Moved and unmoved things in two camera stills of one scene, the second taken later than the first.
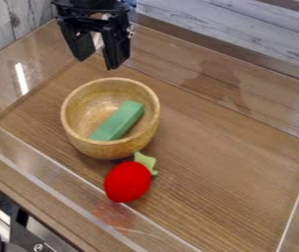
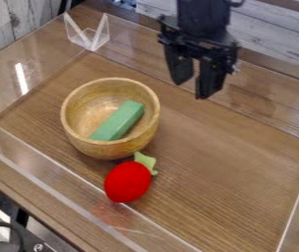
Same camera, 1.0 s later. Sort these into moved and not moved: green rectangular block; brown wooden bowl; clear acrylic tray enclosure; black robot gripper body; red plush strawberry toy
Moved: black robot gripper body
Not moved: red plush strawberry toy; clear acrylic tray enclosure; brown wooden bowl; green rectangular block
